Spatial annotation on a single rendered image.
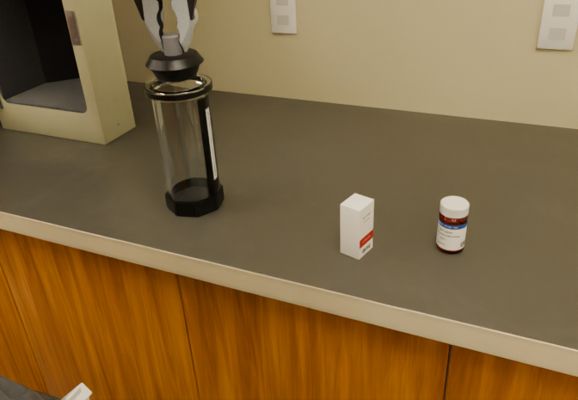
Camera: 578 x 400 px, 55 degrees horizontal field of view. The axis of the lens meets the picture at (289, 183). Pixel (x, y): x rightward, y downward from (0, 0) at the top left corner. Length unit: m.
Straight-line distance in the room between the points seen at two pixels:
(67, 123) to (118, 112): 0.12
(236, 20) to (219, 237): 0.76
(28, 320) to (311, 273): 0.74
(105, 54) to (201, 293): 0.59
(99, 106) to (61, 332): 0.49
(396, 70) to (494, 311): 0.76
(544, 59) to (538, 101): 0.09
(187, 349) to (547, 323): 0.62
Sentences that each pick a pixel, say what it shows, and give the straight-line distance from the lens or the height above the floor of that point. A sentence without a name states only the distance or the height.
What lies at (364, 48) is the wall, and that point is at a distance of 1.40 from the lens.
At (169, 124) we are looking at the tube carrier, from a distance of 0.90.
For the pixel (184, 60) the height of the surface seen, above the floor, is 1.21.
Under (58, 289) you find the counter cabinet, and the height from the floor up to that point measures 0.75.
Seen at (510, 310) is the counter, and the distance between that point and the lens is 0.79.
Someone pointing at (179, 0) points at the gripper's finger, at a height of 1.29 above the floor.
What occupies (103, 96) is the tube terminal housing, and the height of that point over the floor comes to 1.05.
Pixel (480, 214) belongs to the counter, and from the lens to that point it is 0.98.
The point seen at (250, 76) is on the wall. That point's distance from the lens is 1.55.
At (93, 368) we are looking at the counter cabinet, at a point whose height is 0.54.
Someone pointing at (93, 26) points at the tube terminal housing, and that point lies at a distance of 1.27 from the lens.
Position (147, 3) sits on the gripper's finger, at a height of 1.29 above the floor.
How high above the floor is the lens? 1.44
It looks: 29 degrees down
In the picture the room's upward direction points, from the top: 3 degrees counter-clockwise
